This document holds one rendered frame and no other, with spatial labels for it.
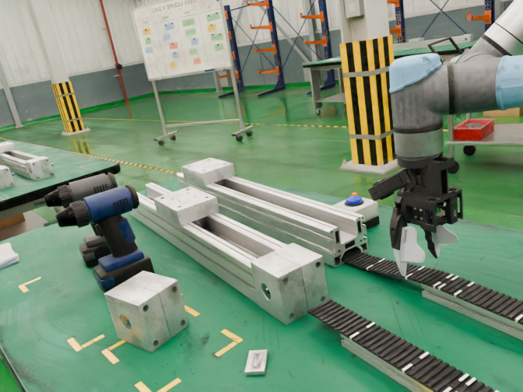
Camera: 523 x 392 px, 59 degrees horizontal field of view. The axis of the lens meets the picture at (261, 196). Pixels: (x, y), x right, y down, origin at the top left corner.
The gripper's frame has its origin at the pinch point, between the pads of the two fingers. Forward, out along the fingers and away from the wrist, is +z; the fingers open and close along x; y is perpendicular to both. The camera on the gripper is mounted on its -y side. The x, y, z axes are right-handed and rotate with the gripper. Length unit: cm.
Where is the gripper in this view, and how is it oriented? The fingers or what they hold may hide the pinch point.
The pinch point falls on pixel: (416, 260)
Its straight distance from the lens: 88.8
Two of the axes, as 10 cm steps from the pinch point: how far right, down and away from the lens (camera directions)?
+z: 1.7, 9.3, 3.2
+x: 8.3, -3.1, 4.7
